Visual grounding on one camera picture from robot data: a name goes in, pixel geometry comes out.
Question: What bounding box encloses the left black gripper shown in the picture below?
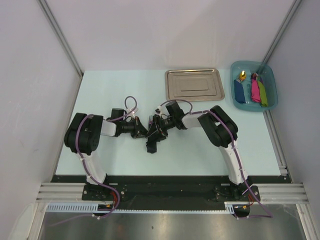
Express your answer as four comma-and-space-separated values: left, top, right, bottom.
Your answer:
119, 116, 148, 139

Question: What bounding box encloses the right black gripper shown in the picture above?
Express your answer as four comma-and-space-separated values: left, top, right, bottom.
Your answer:
146, 115, 176, 143

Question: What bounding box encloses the black paper napkin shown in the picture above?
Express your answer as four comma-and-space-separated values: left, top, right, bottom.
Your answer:
145, 122, 160, 154

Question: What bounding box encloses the iridescent rainbow fork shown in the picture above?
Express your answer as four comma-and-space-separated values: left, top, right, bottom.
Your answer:
148, 115, 153, 125

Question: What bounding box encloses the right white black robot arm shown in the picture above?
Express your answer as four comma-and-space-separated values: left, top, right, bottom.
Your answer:
146, 100, 252, 201

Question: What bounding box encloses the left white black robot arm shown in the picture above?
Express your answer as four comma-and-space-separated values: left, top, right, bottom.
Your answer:
64, 108, 148, 200

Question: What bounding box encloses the blue rolled napkin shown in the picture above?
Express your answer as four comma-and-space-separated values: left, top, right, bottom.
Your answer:
234, 79, 246, 104

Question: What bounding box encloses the pink rolled napkin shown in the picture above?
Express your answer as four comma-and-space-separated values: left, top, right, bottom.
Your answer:
251, 79, 261, 103

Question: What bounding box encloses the green rolled napkin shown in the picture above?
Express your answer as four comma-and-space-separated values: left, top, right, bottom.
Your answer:
257, 80, 269, 107

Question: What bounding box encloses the stainless steel tray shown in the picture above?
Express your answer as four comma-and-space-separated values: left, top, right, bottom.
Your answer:
164, 68, 225, 102

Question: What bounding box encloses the yellow utensil in bin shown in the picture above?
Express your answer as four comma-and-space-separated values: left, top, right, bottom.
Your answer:
239, 70, 247, 82

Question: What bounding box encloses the teal plastic bin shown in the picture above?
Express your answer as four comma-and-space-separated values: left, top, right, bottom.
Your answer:
230, 60, 278, 112

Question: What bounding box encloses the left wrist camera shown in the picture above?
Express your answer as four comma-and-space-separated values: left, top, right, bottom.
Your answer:
126, 107, 139, 118

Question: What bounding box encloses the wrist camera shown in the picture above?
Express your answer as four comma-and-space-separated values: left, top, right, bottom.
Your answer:
155, 105, 166, 118
126, 107, 139, 118

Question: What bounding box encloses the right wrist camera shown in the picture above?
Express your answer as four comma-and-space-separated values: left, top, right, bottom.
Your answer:
155, 105, 166, 118

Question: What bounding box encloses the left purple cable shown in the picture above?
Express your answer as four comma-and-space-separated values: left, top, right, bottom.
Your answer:
74, 96, 140, 201

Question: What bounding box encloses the purple cable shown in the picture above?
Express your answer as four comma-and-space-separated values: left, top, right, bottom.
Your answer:
156, 99, 273, 218
74, 96, 140, 201

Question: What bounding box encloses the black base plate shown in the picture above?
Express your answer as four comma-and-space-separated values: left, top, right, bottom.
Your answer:
51, 175, 291, 211

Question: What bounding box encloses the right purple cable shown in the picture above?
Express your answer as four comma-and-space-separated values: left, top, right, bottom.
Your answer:
156, 99, 273, 218

